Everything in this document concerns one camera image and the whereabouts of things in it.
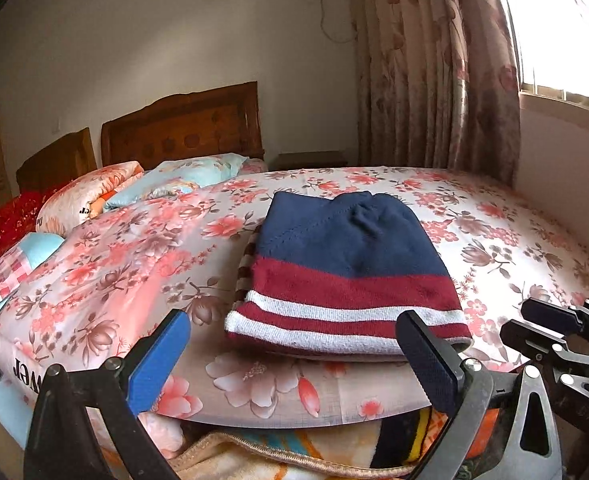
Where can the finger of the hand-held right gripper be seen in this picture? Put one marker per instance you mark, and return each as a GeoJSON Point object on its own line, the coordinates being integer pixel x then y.
{"type": "Point", "coordinates": [529, 337]}
{"type": "Point", "coordinates": [549, 312]}

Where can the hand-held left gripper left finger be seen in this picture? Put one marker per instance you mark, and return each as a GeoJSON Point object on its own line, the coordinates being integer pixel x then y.
{"type": "Point", "coordinates": [157, 360]}

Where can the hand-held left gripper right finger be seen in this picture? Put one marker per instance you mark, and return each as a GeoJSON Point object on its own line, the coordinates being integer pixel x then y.
{"type": "Point", "coordinates": [432, 360]}

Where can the red white navy striped sweater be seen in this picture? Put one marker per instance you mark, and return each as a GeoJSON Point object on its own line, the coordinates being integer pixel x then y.
{"type": "Point", "coordinates": [349, 240]}

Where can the colourful striped blanket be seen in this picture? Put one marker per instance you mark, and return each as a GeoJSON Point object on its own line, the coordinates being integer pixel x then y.
{"type": "Point", "coordinates": [224, 455]}
{"type": "Point", "coordinates": [404, 440]}

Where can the pink floral bed sheet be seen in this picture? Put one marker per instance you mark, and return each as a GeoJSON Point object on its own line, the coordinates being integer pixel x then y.
{"type": "Point", "coordinates": [174, 240]}

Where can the light blue pillow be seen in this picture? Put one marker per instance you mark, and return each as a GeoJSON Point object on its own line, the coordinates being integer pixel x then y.
{"type": "Point", "coordinates": [44, 247]}
{"type": "Point", "coordinates": [194, 170]}

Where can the pink checked cloth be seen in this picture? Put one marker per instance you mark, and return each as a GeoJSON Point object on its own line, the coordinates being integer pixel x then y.
{"type": "Point", "coordinates": [9, 272]}

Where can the orange floral pillow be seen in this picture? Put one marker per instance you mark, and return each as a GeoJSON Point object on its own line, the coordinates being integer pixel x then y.
{"type": "Point", "coordinates": [74, 195]}

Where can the red patterned cloth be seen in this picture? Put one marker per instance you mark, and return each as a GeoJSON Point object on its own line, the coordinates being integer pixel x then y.
{"type": "Point", "coordinates": [4, 220]}

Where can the small wooden headboard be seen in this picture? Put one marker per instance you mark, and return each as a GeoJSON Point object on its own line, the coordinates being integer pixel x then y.
{"type": "Point", "coordinates": [59, 160]}

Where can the large wooden headboard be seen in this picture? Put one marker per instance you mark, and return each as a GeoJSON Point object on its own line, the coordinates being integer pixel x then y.
{"type": "Point", "coordinates": [184, 130]}

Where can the dark wooden nightstand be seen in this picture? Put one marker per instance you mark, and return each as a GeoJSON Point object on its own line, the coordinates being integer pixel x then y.
{"type": "Point", "coordinates": [309, 160]}

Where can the bright window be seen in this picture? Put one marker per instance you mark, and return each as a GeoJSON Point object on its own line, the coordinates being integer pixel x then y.
{"type": "Point", "coordinates": [564, 25]}

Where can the floral curtain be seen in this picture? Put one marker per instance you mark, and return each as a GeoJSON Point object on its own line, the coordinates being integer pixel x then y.
{"type": "Point", "coordinates": [409, 60]}

